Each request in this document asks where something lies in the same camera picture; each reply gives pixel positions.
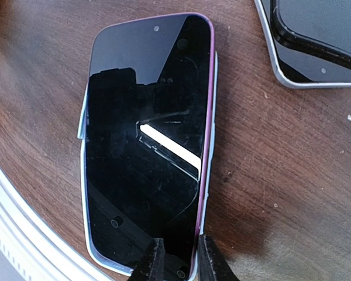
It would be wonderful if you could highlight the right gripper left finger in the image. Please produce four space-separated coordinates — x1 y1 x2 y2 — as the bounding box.
130 238 166 281

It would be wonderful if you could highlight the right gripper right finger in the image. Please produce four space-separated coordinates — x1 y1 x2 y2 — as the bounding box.
197 234 239 281

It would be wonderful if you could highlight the light blue phone case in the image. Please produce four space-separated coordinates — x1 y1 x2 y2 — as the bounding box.
77 53 218 276

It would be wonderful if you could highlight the purple phone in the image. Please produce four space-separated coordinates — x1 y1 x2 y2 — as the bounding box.
84 12 216 280
270 1 351 83

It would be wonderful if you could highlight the clear magsafe phone case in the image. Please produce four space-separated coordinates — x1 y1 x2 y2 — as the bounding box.
255 1 351 88

